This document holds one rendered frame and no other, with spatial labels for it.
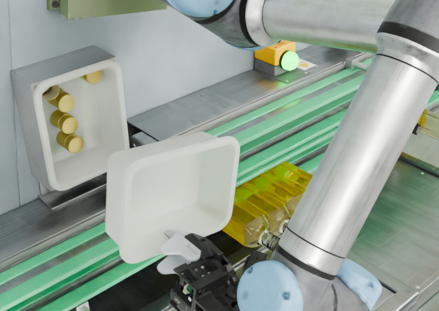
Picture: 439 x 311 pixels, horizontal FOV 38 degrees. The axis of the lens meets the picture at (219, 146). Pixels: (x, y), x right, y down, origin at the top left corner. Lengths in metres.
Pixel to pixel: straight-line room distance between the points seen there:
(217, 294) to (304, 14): 0.43
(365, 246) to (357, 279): 0.69
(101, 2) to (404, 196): 0.93
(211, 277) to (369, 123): 0.36
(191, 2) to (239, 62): 0.57
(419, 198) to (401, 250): 0.22
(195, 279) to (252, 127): 0.48
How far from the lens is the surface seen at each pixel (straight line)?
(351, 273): 0.82
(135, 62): 1.32
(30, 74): 1.16
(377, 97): 0.71
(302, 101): 1.45
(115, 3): 1.16
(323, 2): 0.96
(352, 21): 0.92
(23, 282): 1.15
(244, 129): 1.33
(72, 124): 1.20
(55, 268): 1.17
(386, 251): 1.51
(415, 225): 1.60
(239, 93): 1.43
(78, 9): 1.13
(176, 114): 1.35
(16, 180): 1.28
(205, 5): 0.98
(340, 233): 0.71
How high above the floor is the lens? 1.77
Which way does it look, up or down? 40 degrees down
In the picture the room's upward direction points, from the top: 120 degrees clockwise
